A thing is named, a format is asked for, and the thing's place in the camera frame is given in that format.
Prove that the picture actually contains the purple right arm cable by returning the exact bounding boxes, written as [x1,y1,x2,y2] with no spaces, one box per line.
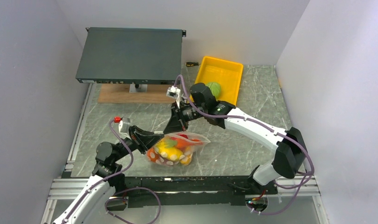
[174,75,316,216]

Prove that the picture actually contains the yellow plastic tray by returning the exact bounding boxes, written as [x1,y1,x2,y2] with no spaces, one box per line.
[195,56,243,105]

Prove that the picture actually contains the orange carrot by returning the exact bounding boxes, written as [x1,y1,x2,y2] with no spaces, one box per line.
[163,138,204,150]

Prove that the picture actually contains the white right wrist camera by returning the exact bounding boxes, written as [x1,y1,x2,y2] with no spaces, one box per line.
[166,86,181,108]

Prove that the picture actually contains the orange pumpkin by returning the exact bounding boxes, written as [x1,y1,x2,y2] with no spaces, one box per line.
[146,148,160,164]

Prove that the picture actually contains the dark green rack server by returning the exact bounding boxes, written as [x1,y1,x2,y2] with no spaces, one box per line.
[76,27,186,85]

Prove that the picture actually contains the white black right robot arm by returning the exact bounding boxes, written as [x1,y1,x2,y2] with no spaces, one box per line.
[163,83,306,194]

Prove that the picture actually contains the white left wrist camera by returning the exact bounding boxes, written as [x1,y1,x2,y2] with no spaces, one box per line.
[113,117,131,134]

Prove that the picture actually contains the green cabbage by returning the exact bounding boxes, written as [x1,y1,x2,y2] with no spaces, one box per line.
[206,82,222,99]

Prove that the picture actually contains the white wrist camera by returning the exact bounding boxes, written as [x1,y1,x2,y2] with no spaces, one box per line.
[113,117,131,134]
[166,86,181,108]

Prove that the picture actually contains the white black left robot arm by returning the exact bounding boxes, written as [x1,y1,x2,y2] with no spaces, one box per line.
[53,126,164,224]

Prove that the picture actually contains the clear spotted zip top bag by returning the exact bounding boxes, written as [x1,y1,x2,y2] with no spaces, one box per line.
[146,132,211,167]

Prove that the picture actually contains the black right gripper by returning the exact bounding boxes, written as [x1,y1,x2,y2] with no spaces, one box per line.
[164,100,207,133]

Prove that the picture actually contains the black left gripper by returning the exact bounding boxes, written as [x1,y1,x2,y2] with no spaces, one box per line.
[112,125,164,162]

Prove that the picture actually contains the wooden board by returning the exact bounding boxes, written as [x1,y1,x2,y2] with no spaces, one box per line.
[97,84,175,104]

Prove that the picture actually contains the metal server stand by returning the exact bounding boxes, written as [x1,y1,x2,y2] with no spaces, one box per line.
[129,84,148,93]

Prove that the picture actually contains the aluminium frame rail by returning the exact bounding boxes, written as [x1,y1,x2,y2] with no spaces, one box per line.
[40,175,331,224]

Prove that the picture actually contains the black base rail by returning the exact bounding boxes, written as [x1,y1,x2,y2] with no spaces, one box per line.
[124,175,278,208]

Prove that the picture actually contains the yellow bell pepper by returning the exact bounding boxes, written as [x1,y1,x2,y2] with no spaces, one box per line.
[179,154,192,166]

